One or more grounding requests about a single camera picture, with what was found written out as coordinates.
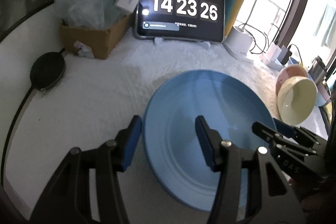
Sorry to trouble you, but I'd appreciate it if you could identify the white power strip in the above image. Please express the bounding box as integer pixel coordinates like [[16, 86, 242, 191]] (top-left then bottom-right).
[[260, 52, 292, 71]]

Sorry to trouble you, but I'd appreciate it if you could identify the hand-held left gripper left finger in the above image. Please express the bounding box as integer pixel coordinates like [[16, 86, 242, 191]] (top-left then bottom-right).
[[30, 115, 143, 224]]

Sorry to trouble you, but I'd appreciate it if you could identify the clear tablet stand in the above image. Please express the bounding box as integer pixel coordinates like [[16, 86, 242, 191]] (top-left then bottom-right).
[[154, 37, 212, 50]]

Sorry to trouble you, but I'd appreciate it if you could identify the white textured tablecloth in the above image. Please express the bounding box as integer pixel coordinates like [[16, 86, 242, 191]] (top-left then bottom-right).
[[66, 35, 328, 224]]

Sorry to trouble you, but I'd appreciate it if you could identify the hanging blue towel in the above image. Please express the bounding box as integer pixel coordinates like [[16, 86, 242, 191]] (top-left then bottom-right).
[[314, 4, 336, 48]]

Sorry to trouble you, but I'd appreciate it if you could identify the white charger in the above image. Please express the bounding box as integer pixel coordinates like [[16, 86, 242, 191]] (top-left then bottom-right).
[[267, 43, 281, 60]]

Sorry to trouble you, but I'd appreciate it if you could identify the black puck cable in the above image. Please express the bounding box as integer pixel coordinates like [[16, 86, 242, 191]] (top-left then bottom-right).
[[0, 88, 36, 188]]

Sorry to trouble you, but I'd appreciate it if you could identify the black charger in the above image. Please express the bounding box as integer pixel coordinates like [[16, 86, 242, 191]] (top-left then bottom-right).
[[280, 47, 292, 64]]

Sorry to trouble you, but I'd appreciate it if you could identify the crumpled white paper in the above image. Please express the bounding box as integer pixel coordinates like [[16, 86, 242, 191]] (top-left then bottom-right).
[[74, 40, 94, 59]]

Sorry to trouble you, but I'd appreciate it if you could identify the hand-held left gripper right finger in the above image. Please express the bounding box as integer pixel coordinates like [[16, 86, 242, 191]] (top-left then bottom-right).
[[195, 115, 306, 224]]

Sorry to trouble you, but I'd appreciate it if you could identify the cardboard box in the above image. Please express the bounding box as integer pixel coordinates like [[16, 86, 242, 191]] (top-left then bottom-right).
[[59, 13, 133, 60]]

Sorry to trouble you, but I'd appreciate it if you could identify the pink watermelon pattern bowl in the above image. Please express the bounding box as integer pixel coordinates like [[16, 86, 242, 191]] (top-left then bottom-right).
[[276, 64, 309, 94]]

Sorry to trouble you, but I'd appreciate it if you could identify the white desk lamp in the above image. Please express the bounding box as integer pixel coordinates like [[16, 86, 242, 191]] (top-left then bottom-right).
[[225, 0, 291, 58]]

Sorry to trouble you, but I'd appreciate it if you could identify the pale yellow bowl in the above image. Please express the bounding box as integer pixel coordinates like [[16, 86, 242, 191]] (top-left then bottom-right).
[[277, 76, 318, 125]]

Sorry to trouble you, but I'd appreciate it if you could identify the large blue plate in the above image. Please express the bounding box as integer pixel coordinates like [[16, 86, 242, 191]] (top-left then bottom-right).
[[143, 70, 277, 212]]

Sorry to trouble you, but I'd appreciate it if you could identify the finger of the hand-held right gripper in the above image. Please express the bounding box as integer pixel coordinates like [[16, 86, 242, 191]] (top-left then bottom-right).
[[273, 118, 319, 143], [251, 121, 292, 153]]

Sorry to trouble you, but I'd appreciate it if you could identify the black round puck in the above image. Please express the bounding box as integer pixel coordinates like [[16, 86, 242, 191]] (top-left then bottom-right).
[[30, 51, 66, 91]]

